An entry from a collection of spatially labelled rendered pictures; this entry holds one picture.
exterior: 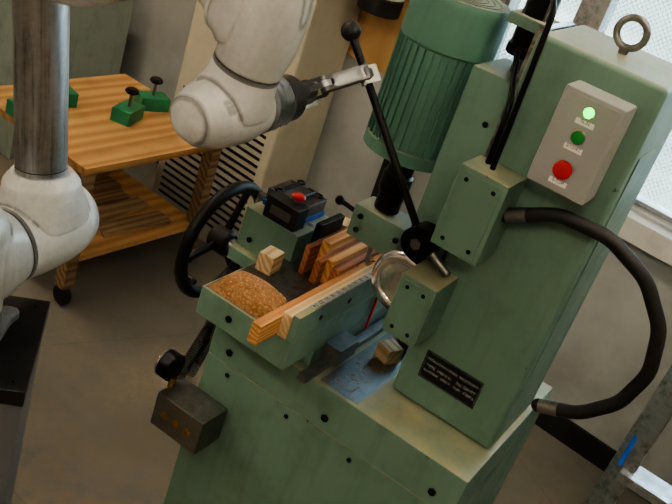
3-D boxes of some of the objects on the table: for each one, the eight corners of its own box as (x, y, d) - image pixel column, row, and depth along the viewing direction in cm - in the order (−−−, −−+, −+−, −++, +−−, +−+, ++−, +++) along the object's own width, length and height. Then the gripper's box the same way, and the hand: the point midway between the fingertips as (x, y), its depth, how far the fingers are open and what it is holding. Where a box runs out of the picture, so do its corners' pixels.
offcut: (265, 261, 184) (271, 244, 182) (280, 268, 183) (285, 252, 182) (254, 268, 181) (259, 251, 179) (269, 276, 180) (274, 259, 178)
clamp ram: (305, 235, 198) (317, 199, 193) (332, 252, 195) (345, 215, 191) (280, 246, 190) (292, 208, 186) (309, 264, 188) (322, 226, 183)
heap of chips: (237, 272, 177) (242, 256, 176) (294, 309, 172) (300, 292, 170) (207, 286, 170) (212, 269, 168) (266, 324, 165) (272, 307, 163)
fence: (435, 251, 211) (443, 231, 209) (441, 255, 211) (449, 234, 208) (284, 340, 163) (293, 314, 160) (292, 344, 162) (300, 319, 159)
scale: (434, 236, 205) (434, 236, 205) (439, 239, 204) (439, 239, 204) (309, 306, 164) (310, 305, 164) (315, 309, 164) (315, 309, 164)
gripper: (225, 145, 153) (298, 126, 170) (345, 98, 138) (411, 82, 156) (210, 102, 152) (285, 87, 170) (329, 50, 138) (397, 39, 155)
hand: (342, 85), depth 162 cm, fingers open, 13 cm apart
